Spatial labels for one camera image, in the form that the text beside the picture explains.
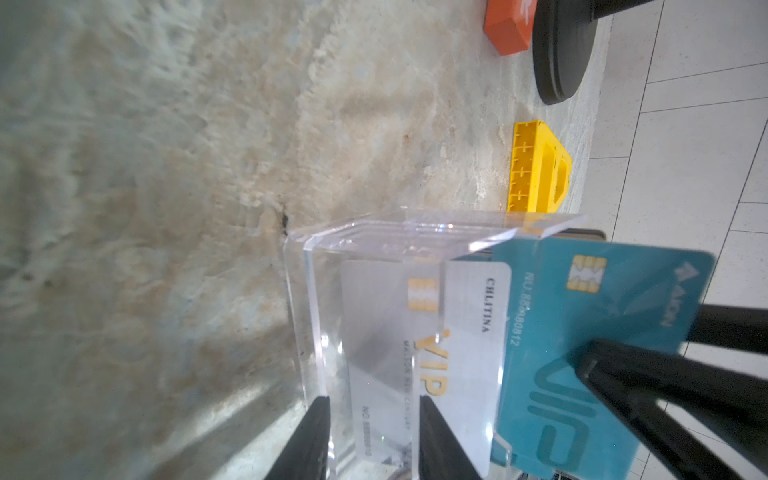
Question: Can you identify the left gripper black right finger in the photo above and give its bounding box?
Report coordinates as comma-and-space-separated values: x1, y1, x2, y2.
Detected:
418, 396, 481, 480

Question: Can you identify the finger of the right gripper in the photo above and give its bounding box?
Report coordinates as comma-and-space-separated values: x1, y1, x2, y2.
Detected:
574, 339, 767, 479
687, 304, 768, 355

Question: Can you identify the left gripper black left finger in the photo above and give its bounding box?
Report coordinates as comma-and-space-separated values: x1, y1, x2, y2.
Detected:
265, 396, 331, 480

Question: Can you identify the teal VIP card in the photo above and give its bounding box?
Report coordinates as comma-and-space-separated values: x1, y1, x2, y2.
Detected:
483, 237, 715, 479

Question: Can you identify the silver VIP card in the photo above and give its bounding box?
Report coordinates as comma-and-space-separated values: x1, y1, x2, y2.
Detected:
341, 260, 512, 476

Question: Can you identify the clear acrylic card box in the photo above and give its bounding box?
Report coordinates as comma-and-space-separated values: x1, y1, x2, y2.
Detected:
284, 208, 580, 479

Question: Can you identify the yellow triangular plastic piece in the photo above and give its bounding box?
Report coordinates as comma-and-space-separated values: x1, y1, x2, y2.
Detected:
507, 120, 572, 213

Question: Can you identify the small red cube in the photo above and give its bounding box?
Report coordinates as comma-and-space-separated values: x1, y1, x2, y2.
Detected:
483, 0, 537, 56

